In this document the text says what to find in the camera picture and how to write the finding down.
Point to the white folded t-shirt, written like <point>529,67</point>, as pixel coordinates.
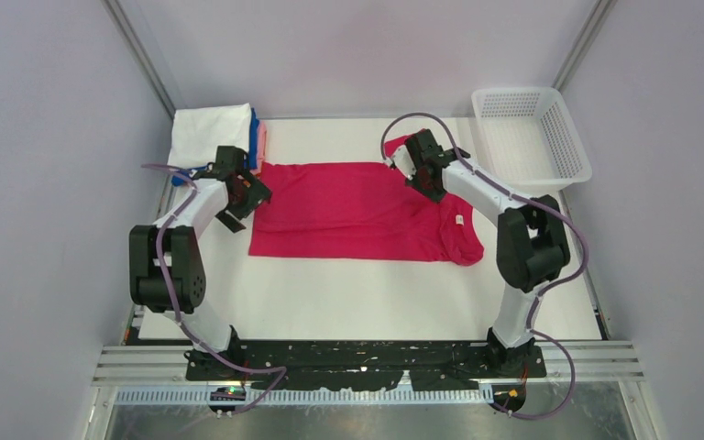
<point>206,133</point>

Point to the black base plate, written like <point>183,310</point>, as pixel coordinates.
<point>362,365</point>

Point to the pink folded t-shirt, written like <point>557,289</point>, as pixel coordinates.
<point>258,143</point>

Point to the aluminium frame rail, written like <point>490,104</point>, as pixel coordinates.
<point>153,375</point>

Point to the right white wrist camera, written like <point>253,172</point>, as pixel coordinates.
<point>402,161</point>

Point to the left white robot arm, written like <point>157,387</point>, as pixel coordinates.
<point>166,268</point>

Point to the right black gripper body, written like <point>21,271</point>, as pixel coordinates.
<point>430,191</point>

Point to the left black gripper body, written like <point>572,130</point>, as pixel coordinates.
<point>251,197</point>

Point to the blue folded t-shirt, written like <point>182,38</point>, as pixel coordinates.
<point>255,136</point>

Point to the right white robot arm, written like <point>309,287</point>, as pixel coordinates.
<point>531,242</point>

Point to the magenta t-shirt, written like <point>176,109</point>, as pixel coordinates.
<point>359,210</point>

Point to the white plastic basket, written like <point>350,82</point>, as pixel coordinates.
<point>526,137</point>

